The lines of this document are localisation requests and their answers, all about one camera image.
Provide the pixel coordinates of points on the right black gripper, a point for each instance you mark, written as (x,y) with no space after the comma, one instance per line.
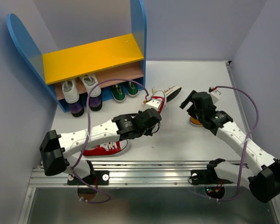
(190,110)

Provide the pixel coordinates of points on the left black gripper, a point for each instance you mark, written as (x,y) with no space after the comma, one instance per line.
(148,132)

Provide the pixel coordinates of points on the red sneaker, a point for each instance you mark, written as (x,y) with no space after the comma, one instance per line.
(107,149)
(160,97)

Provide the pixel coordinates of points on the green sneaker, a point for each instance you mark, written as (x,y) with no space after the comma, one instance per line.
(132,89)
(118,93)

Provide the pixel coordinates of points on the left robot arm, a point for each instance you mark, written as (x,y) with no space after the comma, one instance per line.
(58,150)

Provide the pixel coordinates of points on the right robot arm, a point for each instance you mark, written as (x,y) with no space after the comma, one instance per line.
(261,177)

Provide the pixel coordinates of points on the blue yellow shoe shelf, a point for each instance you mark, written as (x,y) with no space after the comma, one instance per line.
(113,60)

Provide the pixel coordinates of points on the orange sneaker under gripper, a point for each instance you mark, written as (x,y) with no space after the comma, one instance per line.
(194,122)

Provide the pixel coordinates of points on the orange sneaker on side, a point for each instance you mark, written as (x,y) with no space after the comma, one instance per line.
(172,92)

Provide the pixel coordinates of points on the purple sneaker right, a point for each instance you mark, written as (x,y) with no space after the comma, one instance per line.
(95,104)

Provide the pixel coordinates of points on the purple sneaker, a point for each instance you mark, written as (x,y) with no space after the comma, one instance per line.
(76,109)
(95,104)

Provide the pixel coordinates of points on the purple sneaker left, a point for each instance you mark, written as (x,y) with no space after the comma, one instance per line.
(76,109)

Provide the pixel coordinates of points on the white sneaker right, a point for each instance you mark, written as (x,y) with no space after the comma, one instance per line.
(90,83)

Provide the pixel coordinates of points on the white sneaker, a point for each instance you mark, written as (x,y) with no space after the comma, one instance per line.
(70,92)
(90,83)

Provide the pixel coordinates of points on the white sneaker left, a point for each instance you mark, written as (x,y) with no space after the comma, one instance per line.
(70,92)

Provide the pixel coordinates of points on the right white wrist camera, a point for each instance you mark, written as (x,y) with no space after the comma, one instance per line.
(215,94)

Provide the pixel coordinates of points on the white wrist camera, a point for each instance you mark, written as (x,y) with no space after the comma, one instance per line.
(215,94)
(155,103)

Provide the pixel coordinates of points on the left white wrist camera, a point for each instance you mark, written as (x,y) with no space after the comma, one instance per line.
(155,103)

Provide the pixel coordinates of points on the aluminium rail frame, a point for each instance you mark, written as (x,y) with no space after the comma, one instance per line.
(149,183)

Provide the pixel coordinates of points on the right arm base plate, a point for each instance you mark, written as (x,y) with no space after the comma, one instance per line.
(205,176)

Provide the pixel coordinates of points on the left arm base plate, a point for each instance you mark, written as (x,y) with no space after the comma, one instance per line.
(101,177)

